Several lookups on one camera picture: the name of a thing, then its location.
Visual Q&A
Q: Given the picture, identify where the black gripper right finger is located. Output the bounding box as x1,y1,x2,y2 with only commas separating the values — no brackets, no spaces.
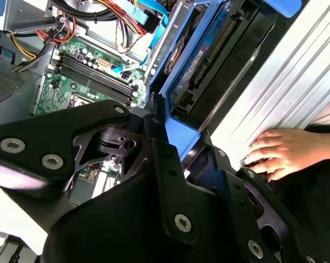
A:
200,130,329,263

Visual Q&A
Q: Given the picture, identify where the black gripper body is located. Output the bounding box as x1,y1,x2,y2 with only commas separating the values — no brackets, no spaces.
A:
41,169,267,263

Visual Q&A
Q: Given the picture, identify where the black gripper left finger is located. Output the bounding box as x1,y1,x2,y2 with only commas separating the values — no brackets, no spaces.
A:
0,94,200,246

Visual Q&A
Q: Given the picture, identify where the hard disk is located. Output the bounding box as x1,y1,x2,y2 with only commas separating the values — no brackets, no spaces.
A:
147,0,304,162

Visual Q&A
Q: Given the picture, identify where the orange power wire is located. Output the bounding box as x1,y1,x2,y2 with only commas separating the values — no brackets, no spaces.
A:
97,0,148,36

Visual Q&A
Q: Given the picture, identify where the blue data wire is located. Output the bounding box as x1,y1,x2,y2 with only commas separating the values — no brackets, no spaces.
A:
109,0,171,73

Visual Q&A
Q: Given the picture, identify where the person bare hand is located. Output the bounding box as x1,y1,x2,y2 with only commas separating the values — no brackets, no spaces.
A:
243,128,323,182

